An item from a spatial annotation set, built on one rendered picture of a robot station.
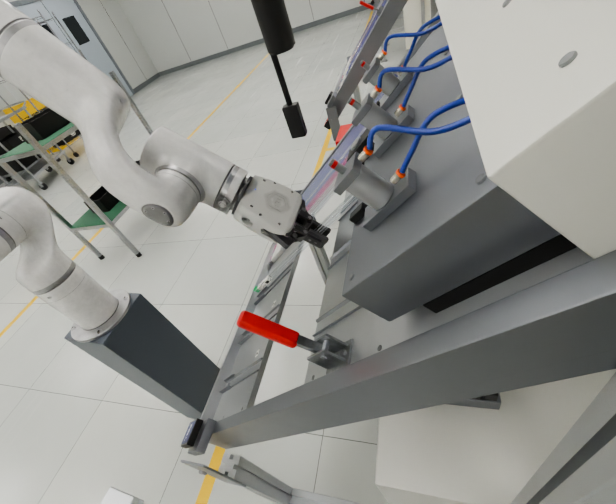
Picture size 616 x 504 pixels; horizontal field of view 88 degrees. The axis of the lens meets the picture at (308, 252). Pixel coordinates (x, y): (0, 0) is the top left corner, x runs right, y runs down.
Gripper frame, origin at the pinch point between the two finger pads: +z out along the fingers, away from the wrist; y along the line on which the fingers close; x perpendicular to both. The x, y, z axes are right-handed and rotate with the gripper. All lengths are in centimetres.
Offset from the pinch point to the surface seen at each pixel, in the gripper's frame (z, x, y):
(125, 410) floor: -22, 152, -24
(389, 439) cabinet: 29.1, 13.0, -26.1
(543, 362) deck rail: 4.6, -32.3, -29.8
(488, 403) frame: 39.7, -0.6, -17.7
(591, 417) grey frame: 10.4, -30.9, -30.8
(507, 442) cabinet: 43.1, -0.7, -23.0
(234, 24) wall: -242, 369, 829
